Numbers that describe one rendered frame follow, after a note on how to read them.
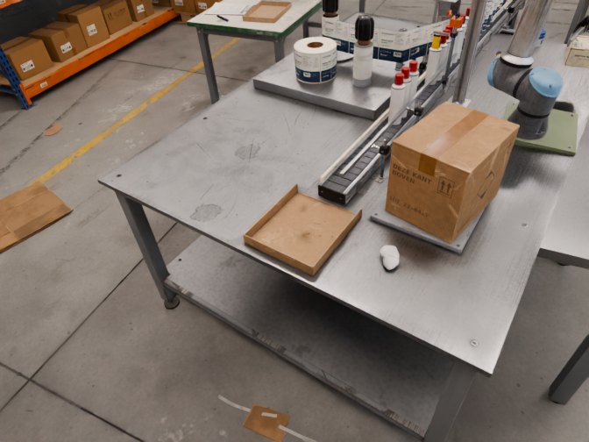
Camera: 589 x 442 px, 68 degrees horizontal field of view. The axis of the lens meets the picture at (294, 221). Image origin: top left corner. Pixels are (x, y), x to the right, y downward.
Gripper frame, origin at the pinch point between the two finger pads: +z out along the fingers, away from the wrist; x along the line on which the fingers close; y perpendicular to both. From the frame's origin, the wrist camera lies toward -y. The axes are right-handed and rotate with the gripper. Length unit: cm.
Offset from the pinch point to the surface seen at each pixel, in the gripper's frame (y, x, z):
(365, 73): 40, -86, 6
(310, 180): 108, -83, 16
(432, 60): 30, -59, 1
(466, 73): 34, -43, 2
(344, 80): 37, -97, 12
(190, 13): -219, -388, 91
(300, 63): 44, -116, 3
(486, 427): 133, 1, 99
